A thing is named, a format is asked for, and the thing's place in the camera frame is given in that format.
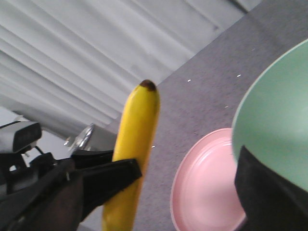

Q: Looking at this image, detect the pink plate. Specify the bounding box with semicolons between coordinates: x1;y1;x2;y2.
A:
170;128;245;231

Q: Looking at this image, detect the white curtain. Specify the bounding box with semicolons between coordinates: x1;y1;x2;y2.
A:
0;0;258;136

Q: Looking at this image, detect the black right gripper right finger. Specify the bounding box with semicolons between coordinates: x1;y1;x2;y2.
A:
235;146;308;231

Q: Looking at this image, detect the grey front camera on stand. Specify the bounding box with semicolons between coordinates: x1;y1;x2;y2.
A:
0;121;42;197

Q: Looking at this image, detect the green bowl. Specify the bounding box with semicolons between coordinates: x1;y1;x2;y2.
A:
232;41;308;190

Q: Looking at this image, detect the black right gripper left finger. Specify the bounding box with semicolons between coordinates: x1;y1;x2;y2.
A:
0;152;141;231

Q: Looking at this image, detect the yellow banana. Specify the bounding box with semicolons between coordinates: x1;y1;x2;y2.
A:
102;79;160;231

